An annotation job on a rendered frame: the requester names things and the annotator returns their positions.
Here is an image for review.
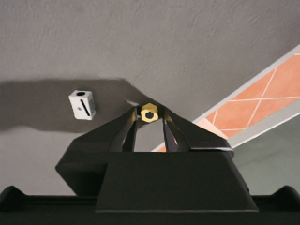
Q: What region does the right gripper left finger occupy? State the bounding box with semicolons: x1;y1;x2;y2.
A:
66;107;137;152

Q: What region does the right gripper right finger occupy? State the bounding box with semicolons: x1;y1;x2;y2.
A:
162;107;234;158

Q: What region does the yellow hex nut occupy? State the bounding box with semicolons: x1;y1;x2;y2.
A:
142;103;158;122

